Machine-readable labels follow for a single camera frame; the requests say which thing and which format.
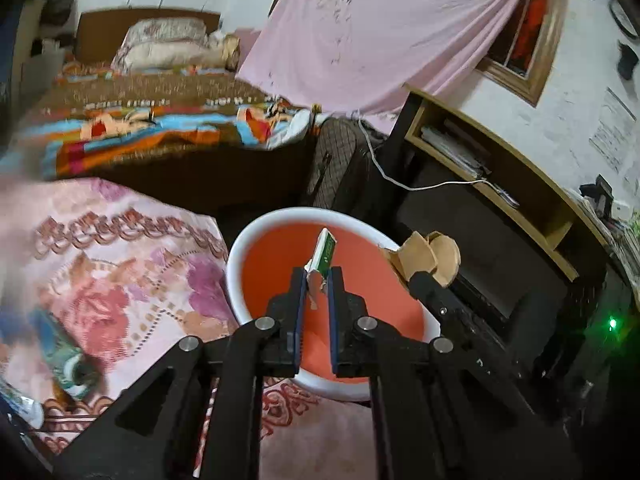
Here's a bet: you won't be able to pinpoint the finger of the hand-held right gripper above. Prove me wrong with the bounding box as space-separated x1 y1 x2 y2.
407 270 501 358

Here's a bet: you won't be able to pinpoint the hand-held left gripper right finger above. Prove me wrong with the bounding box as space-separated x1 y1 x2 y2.
327 266 583 480

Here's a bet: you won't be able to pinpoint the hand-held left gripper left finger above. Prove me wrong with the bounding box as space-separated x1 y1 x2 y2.
52 266 307 480

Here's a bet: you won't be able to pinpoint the tan wooden clamp pads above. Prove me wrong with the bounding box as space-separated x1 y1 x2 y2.
382 231 461 291

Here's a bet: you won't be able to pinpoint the white basin orange inside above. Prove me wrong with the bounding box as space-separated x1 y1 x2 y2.
226 207 441 402

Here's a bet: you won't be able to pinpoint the green white wrapper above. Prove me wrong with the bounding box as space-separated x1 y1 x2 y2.
306 227 338 311

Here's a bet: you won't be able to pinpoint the blue sock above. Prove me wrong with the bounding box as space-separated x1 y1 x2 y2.
29 309 102 402

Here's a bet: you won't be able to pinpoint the white green toothpaste tube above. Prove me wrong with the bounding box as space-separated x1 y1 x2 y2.
0 382 47 432

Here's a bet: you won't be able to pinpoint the stack of papers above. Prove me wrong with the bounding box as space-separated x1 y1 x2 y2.
420 120 493 176

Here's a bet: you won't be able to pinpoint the black device with green light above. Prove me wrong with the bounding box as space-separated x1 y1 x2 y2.
525 255 636 426

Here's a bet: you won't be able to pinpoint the wooden desk with shelf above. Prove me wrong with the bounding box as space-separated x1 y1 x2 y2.
387 82 640 311

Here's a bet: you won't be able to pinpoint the pink floral blanket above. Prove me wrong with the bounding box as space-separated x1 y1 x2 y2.
0 177 373 480

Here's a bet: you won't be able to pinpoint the colourful striped blanket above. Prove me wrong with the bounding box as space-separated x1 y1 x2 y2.
0 60 321 181

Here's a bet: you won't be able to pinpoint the pink curtain cloth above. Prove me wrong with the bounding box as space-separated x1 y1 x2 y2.
235 0 543 133

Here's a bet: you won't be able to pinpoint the floral pillow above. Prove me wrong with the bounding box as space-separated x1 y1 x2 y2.
111 19 241 73

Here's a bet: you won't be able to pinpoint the wooden headboard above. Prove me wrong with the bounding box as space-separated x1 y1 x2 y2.
75 9 223 66

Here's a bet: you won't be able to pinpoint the white cable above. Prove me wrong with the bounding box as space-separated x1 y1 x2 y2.
357 117 493 192

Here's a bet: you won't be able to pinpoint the white wall notice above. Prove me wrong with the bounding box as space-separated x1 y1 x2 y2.
589 87 638 171

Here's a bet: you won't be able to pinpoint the wooden window frame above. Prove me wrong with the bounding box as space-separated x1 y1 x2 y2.
475 0 571 107

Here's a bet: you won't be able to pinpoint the wall clock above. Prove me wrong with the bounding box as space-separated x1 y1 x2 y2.
607 0 640 38

